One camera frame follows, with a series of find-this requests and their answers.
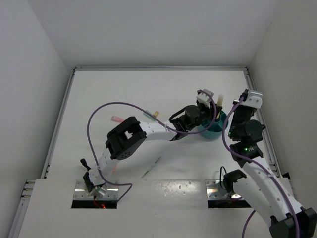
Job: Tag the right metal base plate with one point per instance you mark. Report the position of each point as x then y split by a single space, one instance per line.
215 192

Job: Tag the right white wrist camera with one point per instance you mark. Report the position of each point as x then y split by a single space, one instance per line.
254 99

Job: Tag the metal base plate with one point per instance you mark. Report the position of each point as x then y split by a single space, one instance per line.
106 192
215 192

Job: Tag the teal round divided container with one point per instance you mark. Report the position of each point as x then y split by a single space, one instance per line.
215 131

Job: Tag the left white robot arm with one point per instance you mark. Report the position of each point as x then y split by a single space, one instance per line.
127 137

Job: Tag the pink highlighter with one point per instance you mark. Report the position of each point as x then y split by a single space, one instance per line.
117 119

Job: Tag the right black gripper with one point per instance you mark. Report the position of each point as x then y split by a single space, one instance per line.
240 106

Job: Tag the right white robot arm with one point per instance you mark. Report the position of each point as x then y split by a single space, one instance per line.
255 181

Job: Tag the green highlighter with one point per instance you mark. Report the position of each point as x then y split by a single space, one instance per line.
148 114

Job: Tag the green pen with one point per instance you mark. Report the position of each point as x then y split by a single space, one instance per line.
151 167

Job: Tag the pink pen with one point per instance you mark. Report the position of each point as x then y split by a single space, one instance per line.
114 169

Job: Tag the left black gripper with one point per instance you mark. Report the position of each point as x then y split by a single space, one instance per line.
210 111

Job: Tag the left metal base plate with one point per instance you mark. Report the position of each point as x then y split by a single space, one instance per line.
106 192

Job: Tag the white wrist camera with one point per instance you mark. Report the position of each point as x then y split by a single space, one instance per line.
204 97
254 99

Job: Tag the yellow highlighter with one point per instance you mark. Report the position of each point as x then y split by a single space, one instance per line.
219 105

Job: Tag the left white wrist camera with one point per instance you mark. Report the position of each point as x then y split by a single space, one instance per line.
204 97

